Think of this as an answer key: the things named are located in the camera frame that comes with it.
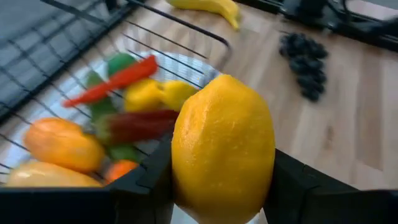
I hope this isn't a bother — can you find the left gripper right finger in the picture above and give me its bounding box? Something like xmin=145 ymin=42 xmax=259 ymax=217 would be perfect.
xmin=263 ymin=148 xmax=353 ymax=224

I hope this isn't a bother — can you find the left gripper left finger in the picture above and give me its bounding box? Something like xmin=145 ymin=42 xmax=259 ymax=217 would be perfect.
xmin=107 ymin=133 xmax=175 ymax=224

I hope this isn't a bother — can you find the small orange tangerine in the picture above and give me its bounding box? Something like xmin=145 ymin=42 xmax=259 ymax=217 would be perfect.
xmin=104 ymin=159 xmax=140 ymax=185

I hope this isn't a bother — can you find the dark red chili pepper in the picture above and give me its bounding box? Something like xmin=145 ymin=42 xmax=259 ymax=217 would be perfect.
xmin=95 ymin=108 xmax=180 ymax=146

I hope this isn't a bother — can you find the yellow lemon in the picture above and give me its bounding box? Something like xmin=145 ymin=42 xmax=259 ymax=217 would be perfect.
xmin=160 ymin=80 xmax=200 ymax=112
xmin=170 ymin=73 xmax=276 ymax=224
xmin=123 ymin=78 xmax=166 ymax=113

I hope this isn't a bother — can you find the green cucumber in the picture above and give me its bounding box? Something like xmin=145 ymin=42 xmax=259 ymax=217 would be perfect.
xmin=84 ymin=70 xmax=142 ymax=163

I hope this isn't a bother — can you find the orange yellow mango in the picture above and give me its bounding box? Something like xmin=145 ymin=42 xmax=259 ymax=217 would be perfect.
xmin=5 ymin=161 xmax=103 ymax=188
xmin=23 ymin=116 xmax=107 ymax=174

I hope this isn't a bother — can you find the bright red long pepper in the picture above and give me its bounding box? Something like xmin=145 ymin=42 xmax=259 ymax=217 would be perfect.
xmin=61 ymin=54 xmax=160 ymax=109

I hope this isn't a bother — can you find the dark grape bunch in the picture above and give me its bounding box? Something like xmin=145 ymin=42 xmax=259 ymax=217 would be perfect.
xmin=279 ymin=32 xmax=330 ymax=103

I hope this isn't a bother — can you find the green lime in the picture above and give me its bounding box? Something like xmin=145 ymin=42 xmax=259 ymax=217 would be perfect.
xmin=106 ymin=52 xmax=137 ymax=77

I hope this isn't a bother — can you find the yellow banana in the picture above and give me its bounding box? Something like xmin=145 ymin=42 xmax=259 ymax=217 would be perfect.
xmin=166 ymin=0 xmax=242 ymax=31

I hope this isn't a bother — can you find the white round plate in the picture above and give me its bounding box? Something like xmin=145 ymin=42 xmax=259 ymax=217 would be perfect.
xmin=0 ymin=49 xmax=224 ymax=187

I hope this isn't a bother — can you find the black wire basket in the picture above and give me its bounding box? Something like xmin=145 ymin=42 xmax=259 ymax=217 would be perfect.
xmin=0 ymin=0 xmax=233 ymax=187

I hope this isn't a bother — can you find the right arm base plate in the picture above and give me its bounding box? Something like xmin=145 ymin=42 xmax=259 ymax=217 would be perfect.
xmin=278 ymin=0 xmax=398 ymax=53

